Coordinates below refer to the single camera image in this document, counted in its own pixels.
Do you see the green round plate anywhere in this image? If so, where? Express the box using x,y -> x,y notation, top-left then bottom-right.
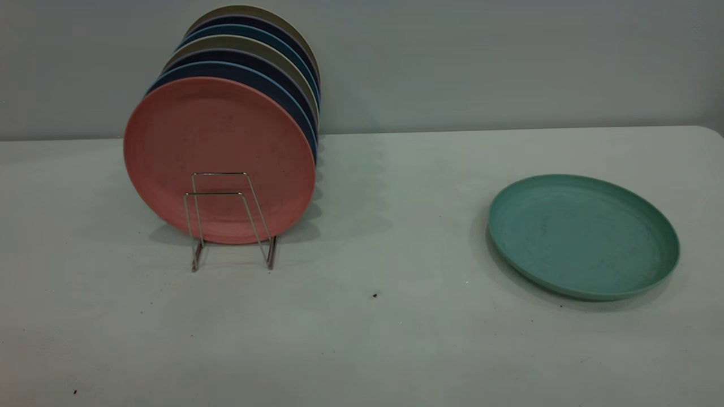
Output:
488,174 -> 681,301

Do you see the metal wire plate rack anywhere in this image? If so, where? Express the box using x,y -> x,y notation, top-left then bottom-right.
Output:
183,172 -> 278,273

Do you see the pink round plate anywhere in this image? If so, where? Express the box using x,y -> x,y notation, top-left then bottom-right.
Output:
123,76 -> 316,245

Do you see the beige round plate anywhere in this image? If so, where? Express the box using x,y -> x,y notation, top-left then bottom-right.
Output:
186,5 -> 321,80
163,34 -> 320,122

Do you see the dark purple round plate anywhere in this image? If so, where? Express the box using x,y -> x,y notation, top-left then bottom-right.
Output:
161,49 -> 320,136

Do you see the teal blue round plate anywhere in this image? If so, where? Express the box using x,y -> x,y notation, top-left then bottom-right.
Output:
176,24 -> 321,105

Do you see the dark navy round plate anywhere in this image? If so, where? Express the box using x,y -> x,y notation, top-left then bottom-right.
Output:
189,15 -> 321,85

